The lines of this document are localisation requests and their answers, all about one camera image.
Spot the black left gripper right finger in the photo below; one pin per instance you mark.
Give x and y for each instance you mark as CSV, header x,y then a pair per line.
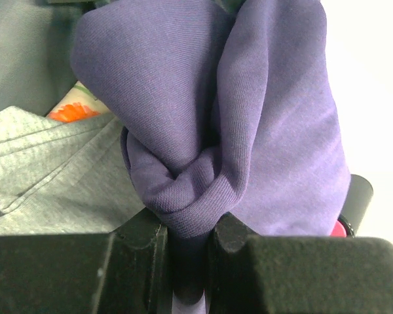
x,y
250,273

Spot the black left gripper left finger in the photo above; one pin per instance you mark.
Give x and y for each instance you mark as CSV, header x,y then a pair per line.
x,y
125,271

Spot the dark purple garment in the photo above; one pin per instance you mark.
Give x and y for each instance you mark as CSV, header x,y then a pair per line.
x,y
221,112

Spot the blue fish-print suitcase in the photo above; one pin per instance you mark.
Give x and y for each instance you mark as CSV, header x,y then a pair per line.
x,y
35,41

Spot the grey folded garment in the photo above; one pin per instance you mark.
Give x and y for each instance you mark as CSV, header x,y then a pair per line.
x,y
62,178

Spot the orange floral cloth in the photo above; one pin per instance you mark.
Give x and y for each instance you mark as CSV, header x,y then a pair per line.
x,y
78,104

